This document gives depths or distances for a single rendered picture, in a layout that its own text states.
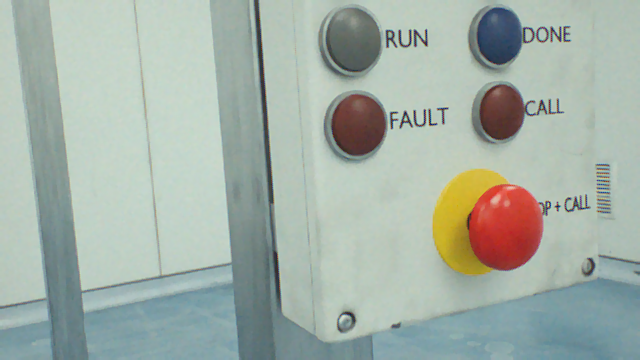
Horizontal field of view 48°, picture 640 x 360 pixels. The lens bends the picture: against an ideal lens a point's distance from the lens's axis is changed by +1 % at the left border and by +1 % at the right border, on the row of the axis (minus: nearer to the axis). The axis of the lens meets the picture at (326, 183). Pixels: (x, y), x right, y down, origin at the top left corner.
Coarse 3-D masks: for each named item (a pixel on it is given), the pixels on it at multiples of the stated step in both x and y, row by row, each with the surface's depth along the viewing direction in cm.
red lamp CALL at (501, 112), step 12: (492, 96) 33; (504, 96) 34; (516, 96) 34; (480, 108) 33; (492, 108) 33; (504, 108) 34; (516, 108) 34; (480, 120) 34; (492, 120) 33; (504, 120) 34; (516, 120) 34; (492, 132) 34; (504, 132) 34
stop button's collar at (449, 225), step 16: (464, 176) 33; (480, 176) 34; (496, 176) 34; (448, 192) 33; (464, 192) 34; (480, 192) 34; (448, 208) 33; (464, 208) 34; (432, 224) 33; (448, 224) 33; (464, 224) 34; (448, 240) 33; (464, 240) 34; (448, 256) 33; (464, 256) 34; (464, 272) 34; (480, 272) 34
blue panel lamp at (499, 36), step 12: (492, 12) 33; (504, 12) 33; (480, 24) 33; (492, 24) 33; (504, 24) 33; (516, 24) 34; (480, 36) 33; (492, 36) 33; (504, 36) 33; (516, 36) 34; (480, 48) 33; (492, 48) 33; (504, 48) 33; (516, 48) 34; (492, 60) 33; (504, 60) 34
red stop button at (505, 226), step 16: (496, 192) 32; (512, 192) 32; (528, 192) 32; (480, 208) 31; (496, 208) 31; (512, 208) 32; (528, 208) 32; (480, 224) 31; (496, 224) 31; (512, 224) 32; (528, 224) 32; (480, 240) 31; (496, 240) 31; (512, 240) 32; (528, 240) 32; (480, 256) 32; (496, 256) 32; (512, 256) 32; (528, 256) 32
